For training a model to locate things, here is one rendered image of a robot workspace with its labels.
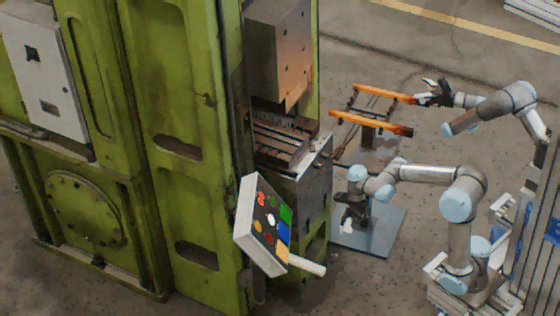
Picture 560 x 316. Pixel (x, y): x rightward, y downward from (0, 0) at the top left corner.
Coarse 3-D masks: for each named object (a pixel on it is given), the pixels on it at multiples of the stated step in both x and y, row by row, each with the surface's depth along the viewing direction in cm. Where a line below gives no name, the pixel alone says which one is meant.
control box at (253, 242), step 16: (256, 176) 332; (240, 192) 330; (256, 192) 326; (272, 192) 339; (240, 208) 323; (256, 208) 321; (272, 208) 333; (288, 208) 346; (240, 224) 316; (240, 240) 313; (256, 240) 312; (256, 256) 319; (272, 256) 319; (272, 272) 325
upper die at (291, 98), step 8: (304, 80) 355; (296, 88) 349; (304, 88) 357; (288, 96) 344; (296, 96) 352; (264, 104) 351; (272, 104) 349; (280, 104) 346; (288, 104) 347; (280, 112) 349
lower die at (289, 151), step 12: (264, 120) 388; (264, 132) 381; (288, 132) 381; (300, 132) 381; (264, 144) 376; (276, 144) 376; (288, 144) 375; (264, 156) 375; (276, 156) 371; (288, 156) 371; (300, 156) 380; (288, 168) 371
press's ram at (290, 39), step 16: (256, 0) 324; (272, 0) 324; (288, 0) 323; (304, 0) 328; (256, 16) 316; (272, 16) 316; (288, 16) 319; (304, 16) 333; (256, 32) 318; (272, 32) 314; (288, 32) 324; (304, 32) 338; (256, 48) 324; (272, 48) 319; (288, 48) 329; (304, 48) 344; (256, 64) 330; (272, 64) 325; (288, 64) 334; (304, 64) 349; (256, 80) 336; (272, 80) 331; (288, 80) 339; (256, 96) 343; (272, 96) 338
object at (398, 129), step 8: (336, 112) 400; (344, 112) 400; (352, 120) 397; (360, 120) 395; (368, 120) 394; (376, 120) 394; (384, 128) 391; (392, 128) 389; (400, 128) 388; (408, 128) 387; (408, 136) 389
